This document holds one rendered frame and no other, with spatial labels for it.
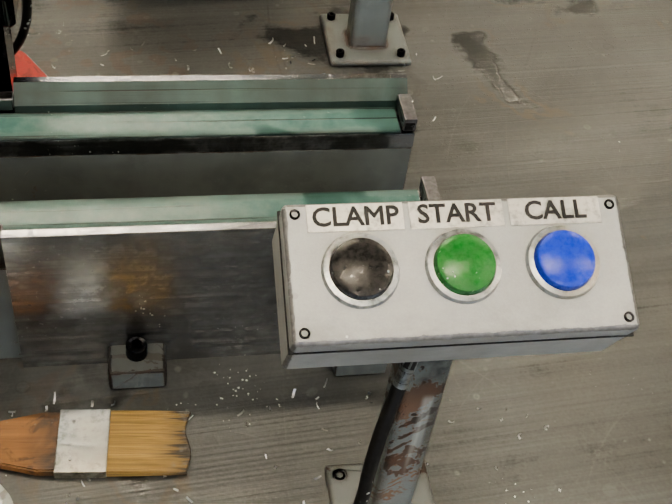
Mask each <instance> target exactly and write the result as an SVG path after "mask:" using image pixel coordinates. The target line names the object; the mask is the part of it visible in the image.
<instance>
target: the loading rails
mask: <svg viewBox="0 0 672 504"><path fill-rule="evenodd" d="M13 91H14V93H13V92H12V91H4V92H0V359H10V358H22V362H23V367H24V368H25V367H43V366H62V365H80V364H98V363H108V376H109V386H110V387H111V389H127V388H144V387H161V386H165V385H166V383H167V370H166V360H172V359H190V358H208V357H227V356H245V355H263V354H281V353H280V340H279V327H278V314H277V301H276V288H275V275H274V261H273V248H272V239H273V235H274V232H275V229H276V225H277V222H278V220H277V211H281V208H282V207H283V206H286V205H305V204H337V203H369V202H401V201H433V200H442V199H441V196H440V193H439V189H438V186H437V183H436V179H435V177H434V176H422V177H421V181H420V186H419V190H420V191H418V190H417V189H412V190H404V185H405V180H406V175H407V170H408V165H409V160H410V155H411V150H412V146H413V142H414V137H415V132H414V131H415V130H416V126H417V121H418V119H417V115H416V112H415V109H414V105H413V102H412V98H411V95H410V94H408V87H407V75H406V73H355V74H261V75H167V76H73V77H14V78H13Z"/></svg>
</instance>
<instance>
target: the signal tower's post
mask: <svg viewBox="0 0 672 504"><path fill-rule="evenodd" d="M392 3H393V0H351V1H350V9H349V14H335V13H334V12H328V13H327V14H321V15H320V21H321V25H322V30H323V34H324V39H325V43H326V47H327V52H328V56H329V61H330V65H331V66H377V65H411V63H412V61H411V57H410V54H409V51H408V48H407V44H406V41H405V38H404V35H403V31H402V28H401V25H400V22H399V18H398V15H397V14H394V13H393V12H391V9H392Z"/></svg>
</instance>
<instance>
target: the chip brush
mask: <svg viewBox="0 0 672 504"><path fill-rule="evenodd" d="M190 415H191V412H189V411H153V410H111V409H61V410H60V412H45V413H38V414H33V415H28V416H23V417H18V418H13V419H8V420H3V421H0V469H5V470H10V471H15V472H20V473H25V474H30V475H35V476H54V478H55V479H66V478H87V477H89V478H106V477H124V476H168V475H187V472H186V471H187V469H188V467H189V464H190V460H191V448H190V445H189V442H188V439H187V436H186V425H187V422H188V420H189V417H190Z"/></svg>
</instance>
